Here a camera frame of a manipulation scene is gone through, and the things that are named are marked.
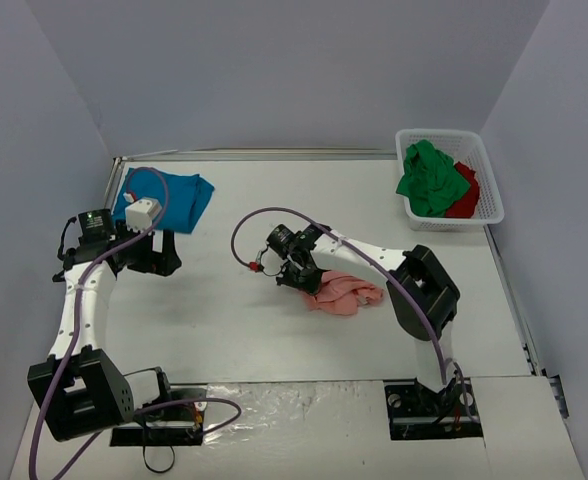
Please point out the pink t shirt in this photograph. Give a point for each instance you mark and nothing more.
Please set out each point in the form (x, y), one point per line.
(341, 294)

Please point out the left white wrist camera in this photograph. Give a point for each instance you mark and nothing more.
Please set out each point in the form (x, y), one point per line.
(140, 214)

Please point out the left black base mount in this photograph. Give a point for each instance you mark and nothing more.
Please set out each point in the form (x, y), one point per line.
(177, 426)

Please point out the white plastic basket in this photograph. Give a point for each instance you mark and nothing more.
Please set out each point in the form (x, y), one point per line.
(467, 148)

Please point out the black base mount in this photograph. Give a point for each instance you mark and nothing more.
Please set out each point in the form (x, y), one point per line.
(177, 426)
(415, 413)

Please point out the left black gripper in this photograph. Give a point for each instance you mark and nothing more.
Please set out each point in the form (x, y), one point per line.
(156, 253)

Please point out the red t shirt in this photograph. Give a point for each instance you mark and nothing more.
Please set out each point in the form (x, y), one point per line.
(465, 207)

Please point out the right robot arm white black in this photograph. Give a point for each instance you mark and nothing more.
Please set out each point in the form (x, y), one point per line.
(423, 295)

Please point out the green t shirt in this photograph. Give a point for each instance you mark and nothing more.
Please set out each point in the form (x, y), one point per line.
(430, 181)

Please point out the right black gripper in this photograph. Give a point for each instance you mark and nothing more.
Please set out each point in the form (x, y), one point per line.
(303, 275)

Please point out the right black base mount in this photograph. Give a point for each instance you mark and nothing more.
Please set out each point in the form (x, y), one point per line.
(415, 413)

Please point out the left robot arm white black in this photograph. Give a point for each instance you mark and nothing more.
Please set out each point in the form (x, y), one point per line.
(78, 388)

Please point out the blue folded t shirt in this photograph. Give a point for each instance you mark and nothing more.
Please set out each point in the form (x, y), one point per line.
(189, 197)

